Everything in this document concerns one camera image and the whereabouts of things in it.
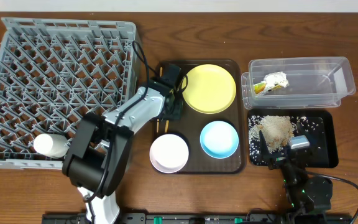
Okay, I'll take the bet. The cooked rice pile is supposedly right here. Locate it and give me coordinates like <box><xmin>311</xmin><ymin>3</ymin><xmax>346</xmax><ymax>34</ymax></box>
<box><xmin>248</xmin><ymin>114</ymin><xmax>323</xmax><ymax>156</ymax></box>

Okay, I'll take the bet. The wooden chopstick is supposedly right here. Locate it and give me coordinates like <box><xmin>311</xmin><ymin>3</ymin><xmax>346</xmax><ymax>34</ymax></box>
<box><xmin>156</xmin><ymin>67</ymin><xmax>163</xmax><ymax>133</ymax></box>
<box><xmin>164</xmin><ymin>120</ymin><xmax>169</xmax><ymax>133</ymax></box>

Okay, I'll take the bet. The yellow round plate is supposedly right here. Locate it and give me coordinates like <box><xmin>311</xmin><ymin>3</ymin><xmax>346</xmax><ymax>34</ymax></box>
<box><xmin>181</xmin><ymin>64</ymin><xmax>236</xmax><ymax>114</ymax></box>

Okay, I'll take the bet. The light blue bowl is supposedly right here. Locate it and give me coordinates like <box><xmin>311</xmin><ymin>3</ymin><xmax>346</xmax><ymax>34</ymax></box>
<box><xmin>200</xmin><ymin>121</ymin><xmax>239</xmax><ymax>159</ymax></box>

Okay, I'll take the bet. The pink white bowl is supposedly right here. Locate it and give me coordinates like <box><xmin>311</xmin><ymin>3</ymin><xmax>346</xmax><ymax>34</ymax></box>
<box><xmin>149</xmin><ymin>134</ymin><xmax>190</xmax><ymax>174</ymax></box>

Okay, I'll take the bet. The colourful snack wrapper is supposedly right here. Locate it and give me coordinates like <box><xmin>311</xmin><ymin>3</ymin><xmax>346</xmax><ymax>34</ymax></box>
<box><xmin>254</xmin><ymin>82</ymin><xmax>280</xmax><ymax>95</ymax></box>

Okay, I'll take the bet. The white tissue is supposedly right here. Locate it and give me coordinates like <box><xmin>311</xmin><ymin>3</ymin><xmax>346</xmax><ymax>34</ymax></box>
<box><xmin>264</xmin><ymin>72</ymin><xmax>289</xmax><ymax>90</ymax></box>

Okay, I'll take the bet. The white cup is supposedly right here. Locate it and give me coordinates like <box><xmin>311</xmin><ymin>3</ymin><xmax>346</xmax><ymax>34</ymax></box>
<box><xmin>34</xmin><ymin>133</ymin><xmax>69</xmax><ymax>159</ymax></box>

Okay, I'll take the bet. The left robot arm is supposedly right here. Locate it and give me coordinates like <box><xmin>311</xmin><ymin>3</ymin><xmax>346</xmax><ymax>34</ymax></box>
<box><xmin>62</xmin><ymin>63</ymin><xmax>183</xmax><ymax>223</ymax></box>

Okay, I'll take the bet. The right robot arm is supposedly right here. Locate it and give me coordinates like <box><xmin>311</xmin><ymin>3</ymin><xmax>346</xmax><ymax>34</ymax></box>
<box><xmin>259</xmin><ymin>131</ymin><xmax>333</xmax><ymax>223</ymax></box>

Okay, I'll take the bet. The black waste tray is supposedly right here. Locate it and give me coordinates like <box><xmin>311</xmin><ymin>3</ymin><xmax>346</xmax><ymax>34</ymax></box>
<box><xmin>247</xmin><ymin>109</ymin><xmax>339</xmax><ymax>168</ymax></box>

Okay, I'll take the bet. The clear plastic waste bin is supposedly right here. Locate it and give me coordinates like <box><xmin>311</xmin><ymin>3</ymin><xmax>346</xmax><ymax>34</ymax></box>
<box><xmin>241</xmin><ymin>57</ymin><xmax>356</xmax><ymax>110</ymax></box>

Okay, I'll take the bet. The dark brown serving tray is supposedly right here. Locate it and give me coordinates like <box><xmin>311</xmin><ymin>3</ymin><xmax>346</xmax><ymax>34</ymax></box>
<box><xmin>156</xmin><ymin>59</ymin><xmax>247</xmax><ymax>175</ymax></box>

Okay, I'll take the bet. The grey plastic dish rack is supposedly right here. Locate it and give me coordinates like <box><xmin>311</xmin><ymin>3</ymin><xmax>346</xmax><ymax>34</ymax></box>
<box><xmin>0</xmin><ymin>17</ymin><xmax>140</xmax><ymax>170</ymax></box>

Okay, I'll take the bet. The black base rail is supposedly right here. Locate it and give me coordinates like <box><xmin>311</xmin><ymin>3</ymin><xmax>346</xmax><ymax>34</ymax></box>
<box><xmin>40</xmin><ymin>211</ymin><xmax>354</xmax><ymax>224</ymax></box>

